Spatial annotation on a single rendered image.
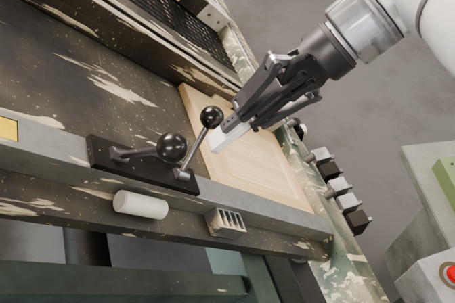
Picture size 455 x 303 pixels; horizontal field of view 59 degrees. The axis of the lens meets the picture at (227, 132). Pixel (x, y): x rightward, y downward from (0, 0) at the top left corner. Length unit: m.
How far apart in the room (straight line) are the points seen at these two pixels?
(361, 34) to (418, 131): 2.14
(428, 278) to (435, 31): 0.76
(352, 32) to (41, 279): 0.46
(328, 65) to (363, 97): 2.18
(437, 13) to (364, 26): 0.09
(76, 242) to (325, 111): 1.70
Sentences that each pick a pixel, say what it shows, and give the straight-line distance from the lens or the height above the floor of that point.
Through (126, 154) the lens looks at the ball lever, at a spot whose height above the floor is 1.46.
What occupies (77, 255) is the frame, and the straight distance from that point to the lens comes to 1.32.
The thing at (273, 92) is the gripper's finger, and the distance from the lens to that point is 0.55.
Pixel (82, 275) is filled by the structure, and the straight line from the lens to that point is 0.57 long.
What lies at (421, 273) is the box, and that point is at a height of 0.91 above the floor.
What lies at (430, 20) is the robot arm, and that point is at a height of 1.64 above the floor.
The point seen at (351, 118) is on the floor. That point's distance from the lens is 2.56.
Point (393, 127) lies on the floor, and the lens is 2.59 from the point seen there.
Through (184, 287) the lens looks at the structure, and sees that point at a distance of 0.68.
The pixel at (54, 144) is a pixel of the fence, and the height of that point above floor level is 1.50.
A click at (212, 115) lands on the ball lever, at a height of 1.42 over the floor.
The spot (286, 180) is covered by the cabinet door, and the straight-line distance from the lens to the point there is 1.11.
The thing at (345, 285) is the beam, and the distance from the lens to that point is 1.09.
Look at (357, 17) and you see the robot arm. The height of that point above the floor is 1.60.
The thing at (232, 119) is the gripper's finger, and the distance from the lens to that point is 0.57.
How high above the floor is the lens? 1.89
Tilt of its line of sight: 53 degrees down
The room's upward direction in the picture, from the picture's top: straight up
